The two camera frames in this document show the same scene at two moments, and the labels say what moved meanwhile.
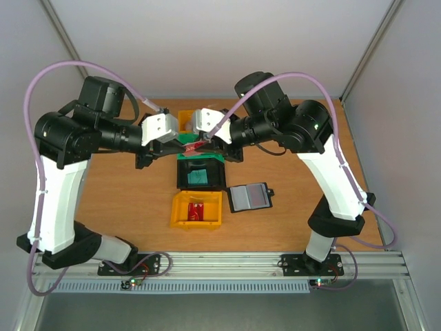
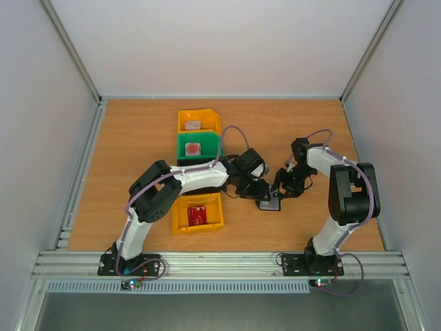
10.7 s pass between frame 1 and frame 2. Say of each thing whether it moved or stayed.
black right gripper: moved
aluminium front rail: stayed
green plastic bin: stayed
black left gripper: moved
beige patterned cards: stayed
